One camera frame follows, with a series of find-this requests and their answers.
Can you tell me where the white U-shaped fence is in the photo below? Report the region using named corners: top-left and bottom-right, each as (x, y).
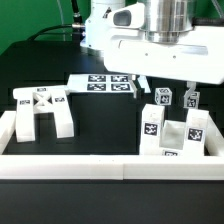
top-left (0, 110), bottom-right (224, 181)

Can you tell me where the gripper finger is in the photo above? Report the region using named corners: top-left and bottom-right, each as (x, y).
top-left (183, 81), bottom-right (196, 104)
top-left (128, 74), bottom-right (141, 99)

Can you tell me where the black cable with connector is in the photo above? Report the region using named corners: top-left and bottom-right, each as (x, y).
top-left (27, 22), bottom-right (87, 42)

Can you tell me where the white marker base plate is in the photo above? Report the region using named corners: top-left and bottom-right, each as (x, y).
top-left (66, 73), bottom-right (152, 95)

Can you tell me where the white nut cube left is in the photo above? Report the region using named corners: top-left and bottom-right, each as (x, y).
top-left (155, 87), bottom-right (172, 105)

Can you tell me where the black upright cable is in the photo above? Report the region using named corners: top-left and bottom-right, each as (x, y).
top-left (70, 0), bottom-right (83, 24)

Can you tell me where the white chair back frame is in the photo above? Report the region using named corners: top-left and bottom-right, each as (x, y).
top-left (13, 85), bottom-right (74, 142)

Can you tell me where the white chair seat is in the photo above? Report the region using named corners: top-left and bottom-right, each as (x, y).
top-left (160, 120), bottom-right (185, 156)

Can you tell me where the white nut cube right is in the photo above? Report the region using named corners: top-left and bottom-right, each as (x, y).
top-left (184, 92), bottom-right (200, 109)

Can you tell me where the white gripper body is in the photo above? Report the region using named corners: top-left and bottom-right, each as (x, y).
top-left (104, 0), bottom-right (224, 84)

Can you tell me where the white nut cube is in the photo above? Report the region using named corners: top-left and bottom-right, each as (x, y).
top-left (155, 87), bottom-right (172, 105)
top-left (184, 92), bottom-right (200, 109)

